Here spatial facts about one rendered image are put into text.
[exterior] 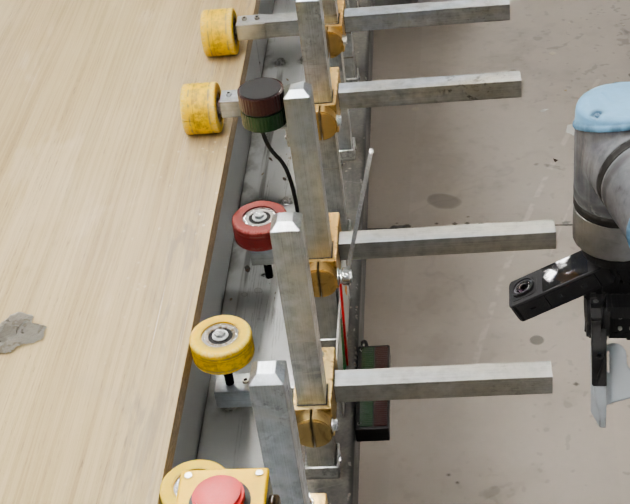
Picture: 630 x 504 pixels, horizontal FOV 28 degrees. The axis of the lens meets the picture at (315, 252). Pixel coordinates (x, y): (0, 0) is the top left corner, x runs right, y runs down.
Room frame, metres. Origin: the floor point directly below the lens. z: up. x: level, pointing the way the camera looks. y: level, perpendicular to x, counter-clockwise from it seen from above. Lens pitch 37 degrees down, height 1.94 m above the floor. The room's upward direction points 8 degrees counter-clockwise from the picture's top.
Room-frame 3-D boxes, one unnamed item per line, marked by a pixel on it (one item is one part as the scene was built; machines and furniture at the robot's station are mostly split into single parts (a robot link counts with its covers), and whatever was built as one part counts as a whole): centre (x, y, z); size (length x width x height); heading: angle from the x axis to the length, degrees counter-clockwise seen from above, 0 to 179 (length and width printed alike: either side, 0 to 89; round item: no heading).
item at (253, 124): (1.41, 0.04, 1.10); 0.06 x 0.06 x 0.02
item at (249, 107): (1.41, 0.04, 1.13); 0.06 x 0.06 x 0.02
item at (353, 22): (1.93, -0.13, 0.95); 0.50 x 0.04 x 0.04; 82
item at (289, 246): (1.15, 0.03, 0.87); 0.04 x 0.04 x 0.48; 82
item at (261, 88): (1.41, 0.04, 1.03); 0.06 x 0.06 x 0.22; 82
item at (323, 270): (1.42, -0.01, 0.85); 0.14 x 0.06 x 0.05; 172
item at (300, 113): (1.40, -0.01, 0.90); 0.04 x 0.04 x 0.48; 82
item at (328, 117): (1.67, -0.04, 0.95); 0.14 x 0.06 x 0.05; 172
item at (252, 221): (1.45, 0.07, 0.85); 0.08 x 0.08 x 0.11
